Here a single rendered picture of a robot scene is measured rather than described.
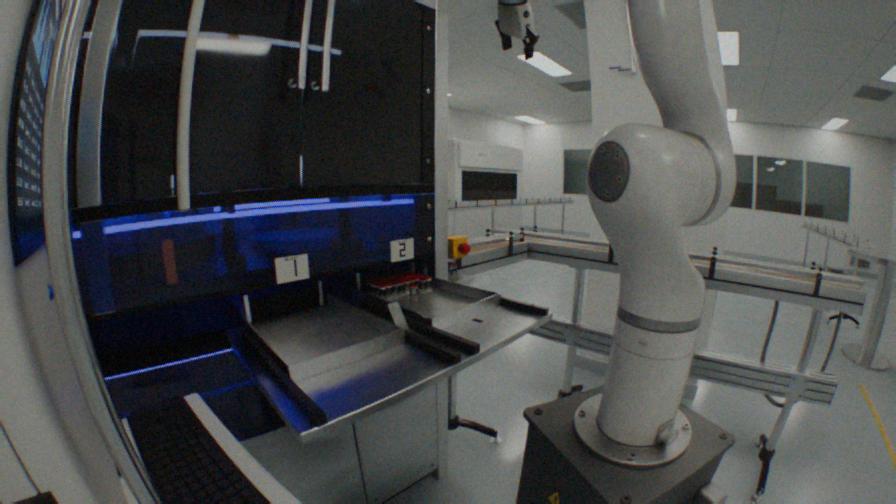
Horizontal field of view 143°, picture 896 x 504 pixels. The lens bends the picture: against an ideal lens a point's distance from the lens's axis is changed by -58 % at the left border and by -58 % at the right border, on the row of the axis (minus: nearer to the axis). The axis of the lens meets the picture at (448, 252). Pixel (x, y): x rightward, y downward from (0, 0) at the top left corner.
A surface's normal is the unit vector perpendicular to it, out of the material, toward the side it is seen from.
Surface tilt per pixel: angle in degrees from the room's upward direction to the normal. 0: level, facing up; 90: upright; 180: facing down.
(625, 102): 90
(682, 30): 95
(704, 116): 115
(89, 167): 90
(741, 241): 90
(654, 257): 122
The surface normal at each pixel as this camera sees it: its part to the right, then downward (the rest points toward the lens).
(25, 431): 0.83, 0.10
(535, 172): -0.69, 0.13
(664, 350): -0.35, 0.17
